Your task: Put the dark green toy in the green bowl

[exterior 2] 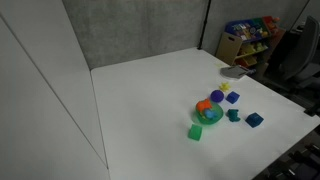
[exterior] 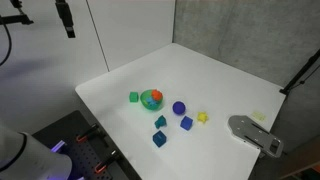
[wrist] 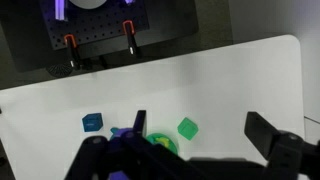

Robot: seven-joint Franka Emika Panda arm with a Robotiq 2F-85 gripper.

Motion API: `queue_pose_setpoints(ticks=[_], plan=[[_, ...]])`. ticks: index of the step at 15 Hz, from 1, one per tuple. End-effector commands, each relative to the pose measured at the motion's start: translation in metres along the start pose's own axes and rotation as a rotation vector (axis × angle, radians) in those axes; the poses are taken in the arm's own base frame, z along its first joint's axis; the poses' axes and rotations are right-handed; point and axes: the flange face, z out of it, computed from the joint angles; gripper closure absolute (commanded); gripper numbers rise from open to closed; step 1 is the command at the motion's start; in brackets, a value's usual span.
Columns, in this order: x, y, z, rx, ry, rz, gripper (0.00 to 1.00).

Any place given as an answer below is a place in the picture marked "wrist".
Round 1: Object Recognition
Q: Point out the green plastic bowl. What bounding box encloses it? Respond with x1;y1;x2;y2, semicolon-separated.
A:
145;132;179;156

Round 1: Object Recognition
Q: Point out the purple ridged cup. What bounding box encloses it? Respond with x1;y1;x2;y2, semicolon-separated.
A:
115;128;135;140

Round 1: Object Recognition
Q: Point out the orange black clamp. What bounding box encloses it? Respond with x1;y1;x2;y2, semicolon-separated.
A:
121;20;140;56
63;33;82;70

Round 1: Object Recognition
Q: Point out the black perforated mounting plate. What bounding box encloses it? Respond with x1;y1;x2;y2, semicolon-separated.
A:
38;0;151;51

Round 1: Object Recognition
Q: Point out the black round slotted disc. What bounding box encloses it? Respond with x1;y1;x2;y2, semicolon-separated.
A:
46;63;74;77

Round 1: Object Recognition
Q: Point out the green toy cube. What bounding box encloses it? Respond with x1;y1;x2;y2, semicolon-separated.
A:
176;116;200;141

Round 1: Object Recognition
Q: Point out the dark blue printed cube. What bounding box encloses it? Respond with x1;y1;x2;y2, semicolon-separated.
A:
81;112;104;133

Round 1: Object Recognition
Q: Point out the yellow green rubber toy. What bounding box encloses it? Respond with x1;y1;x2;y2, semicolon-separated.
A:
157;136;172;148

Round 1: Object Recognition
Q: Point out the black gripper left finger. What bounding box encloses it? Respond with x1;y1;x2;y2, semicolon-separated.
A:
64;110;188;180

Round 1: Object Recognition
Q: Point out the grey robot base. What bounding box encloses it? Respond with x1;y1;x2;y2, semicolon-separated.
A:
68;0;108;10

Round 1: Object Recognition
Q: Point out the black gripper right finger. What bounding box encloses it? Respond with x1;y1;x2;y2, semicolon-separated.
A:
244;111;320;180

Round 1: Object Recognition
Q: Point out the black base platform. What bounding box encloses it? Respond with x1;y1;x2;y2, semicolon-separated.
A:
0;0;200;74

